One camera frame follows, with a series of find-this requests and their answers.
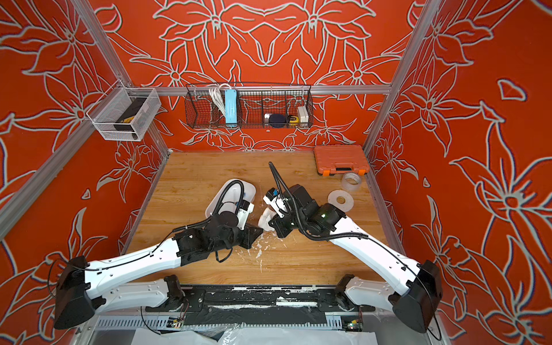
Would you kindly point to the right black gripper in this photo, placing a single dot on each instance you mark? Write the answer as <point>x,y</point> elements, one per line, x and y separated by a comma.
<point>277,225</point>

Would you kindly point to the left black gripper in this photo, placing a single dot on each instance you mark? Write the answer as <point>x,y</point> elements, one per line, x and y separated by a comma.
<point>251,235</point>

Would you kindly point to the white wipe cloth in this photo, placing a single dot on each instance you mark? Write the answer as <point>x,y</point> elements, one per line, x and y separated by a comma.
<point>267,215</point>

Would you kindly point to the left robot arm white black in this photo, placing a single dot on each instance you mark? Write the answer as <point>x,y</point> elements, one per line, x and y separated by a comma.
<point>87,288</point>

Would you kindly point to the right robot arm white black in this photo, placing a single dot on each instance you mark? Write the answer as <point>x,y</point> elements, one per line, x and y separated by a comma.
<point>413,290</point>

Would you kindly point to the white flat tape roll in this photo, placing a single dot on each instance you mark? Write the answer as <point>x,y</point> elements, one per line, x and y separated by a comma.
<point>341,200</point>

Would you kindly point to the white plastic tray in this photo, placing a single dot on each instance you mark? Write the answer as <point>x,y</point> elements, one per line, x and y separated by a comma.
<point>227,198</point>

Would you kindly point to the clear tape roll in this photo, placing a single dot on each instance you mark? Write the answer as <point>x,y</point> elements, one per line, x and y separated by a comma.
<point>351,182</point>

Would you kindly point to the orange tool case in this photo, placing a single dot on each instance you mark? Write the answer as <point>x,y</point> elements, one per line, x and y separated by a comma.
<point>340,159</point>

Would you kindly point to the yellow tape measure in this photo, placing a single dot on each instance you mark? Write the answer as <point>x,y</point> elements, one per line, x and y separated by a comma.
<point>293,121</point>

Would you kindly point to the white small box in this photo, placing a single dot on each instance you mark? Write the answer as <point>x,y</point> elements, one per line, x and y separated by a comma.
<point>303,115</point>

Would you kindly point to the dark round object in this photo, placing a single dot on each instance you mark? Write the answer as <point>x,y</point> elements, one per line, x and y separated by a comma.
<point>277,121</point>

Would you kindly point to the light blue box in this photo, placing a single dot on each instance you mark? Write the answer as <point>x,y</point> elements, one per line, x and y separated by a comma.
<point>231,107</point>

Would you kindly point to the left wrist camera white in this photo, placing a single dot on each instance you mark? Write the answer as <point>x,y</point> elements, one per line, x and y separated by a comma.
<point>244,210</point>

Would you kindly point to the black wire basket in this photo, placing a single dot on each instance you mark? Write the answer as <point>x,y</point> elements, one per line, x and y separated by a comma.
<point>205,104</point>

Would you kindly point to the clear acrylic wall box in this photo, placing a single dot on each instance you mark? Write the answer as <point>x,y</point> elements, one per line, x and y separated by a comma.
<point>124,115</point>

